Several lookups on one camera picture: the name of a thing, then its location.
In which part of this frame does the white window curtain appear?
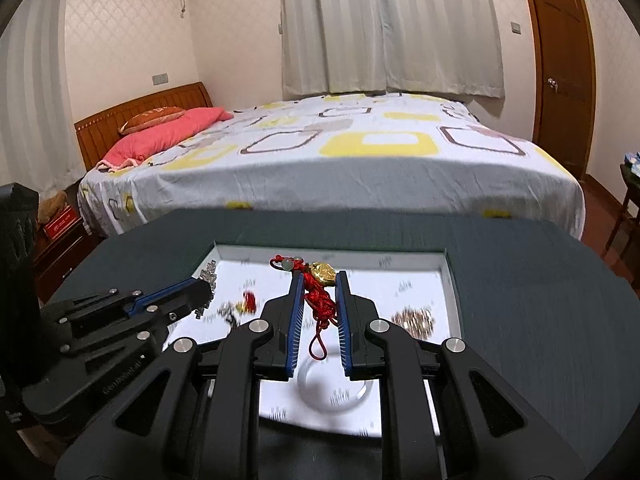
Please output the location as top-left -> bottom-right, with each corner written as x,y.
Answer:
279,0 -> 506,101

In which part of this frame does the red box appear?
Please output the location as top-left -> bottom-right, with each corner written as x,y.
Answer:
42,210 -> 81,240

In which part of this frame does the wooden nightstand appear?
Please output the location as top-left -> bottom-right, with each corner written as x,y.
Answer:
32,220 -> 104,306

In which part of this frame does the white jade bangle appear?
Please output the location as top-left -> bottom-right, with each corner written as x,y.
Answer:
297,357 -> 382,414

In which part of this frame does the dark wooden chair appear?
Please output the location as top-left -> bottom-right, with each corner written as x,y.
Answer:
602,162 -> 640,292

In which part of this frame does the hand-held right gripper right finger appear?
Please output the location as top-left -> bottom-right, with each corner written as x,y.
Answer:
336,270 -> 587,480

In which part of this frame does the pink pillow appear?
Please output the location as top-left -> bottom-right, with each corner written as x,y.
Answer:
102,106 -> 234,169

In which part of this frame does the silver rhinestone brooch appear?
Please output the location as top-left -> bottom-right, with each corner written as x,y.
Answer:
196,260 -> 219,322

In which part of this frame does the green box with white inside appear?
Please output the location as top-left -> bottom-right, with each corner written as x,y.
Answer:
165,242 -> 462,441

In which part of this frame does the orange patterned pillow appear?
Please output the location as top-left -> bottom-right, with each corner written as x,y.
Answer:
118,105 -> 187,136

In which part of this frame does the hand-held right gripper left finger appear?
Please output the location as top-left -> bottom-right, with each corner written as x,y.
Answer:
55,273 -> 307,480

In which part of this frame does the red cord charm with gold ingot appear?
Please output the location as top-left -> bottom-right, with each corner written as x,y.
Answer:
270,255 -> 339,361

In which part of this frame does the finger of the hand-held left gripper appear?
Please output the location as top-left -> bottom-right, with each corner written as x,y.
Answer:
41,276 -> 212,327
59,289 -> 214,357

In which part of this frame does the bed with patterned white sheet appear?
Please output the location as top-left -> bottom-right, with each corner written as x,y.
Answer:
77,92 -> 587,242

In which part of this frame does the brown wooden door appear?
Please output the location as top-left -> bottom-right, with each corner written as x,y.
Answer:
517,0 -> 599,181

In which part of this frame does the pearl flower brooch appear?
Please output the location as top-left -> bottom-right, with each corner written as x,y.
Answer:
217,301 -> 241,328

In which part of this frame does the wooden headboard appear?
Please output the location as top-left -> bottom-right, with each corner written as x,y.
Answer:
74,81 -> 214,171

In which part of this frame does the white sheer curtain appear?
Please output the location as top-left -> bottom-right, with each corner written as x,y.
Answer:
0,0 -> 86,196

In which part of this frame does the gold rhinestone brooch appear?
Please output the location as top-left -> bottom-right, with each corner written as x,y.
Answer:
390,307 -> 437,339

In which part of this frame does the brown plush toy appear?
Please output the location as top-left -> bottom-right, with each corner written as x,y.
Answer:
37,191 -> 69,224

